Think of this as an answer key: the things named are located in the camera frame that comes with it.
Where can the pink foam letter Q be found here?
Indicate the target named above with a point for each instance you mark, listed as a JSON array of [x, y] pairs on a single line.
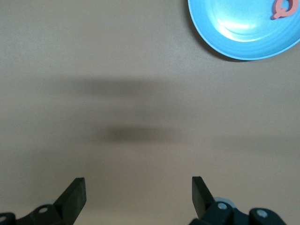
[[279, 12]]

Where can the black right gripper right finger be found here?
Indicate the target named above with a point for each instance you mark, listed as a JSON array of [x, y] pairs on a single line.
[[204, 206]]

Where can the blue plate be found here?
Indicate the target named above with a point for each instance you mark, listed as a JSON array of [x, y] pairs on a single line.
[[234, 28]]

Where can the brown table cover sheet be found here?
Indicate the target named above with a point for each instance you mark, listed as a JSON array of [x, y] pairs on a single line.
[[93, 70]]

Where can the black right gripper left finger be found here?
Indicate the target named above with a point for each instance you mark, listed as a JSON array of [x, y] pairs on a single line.
[[70, 204]]

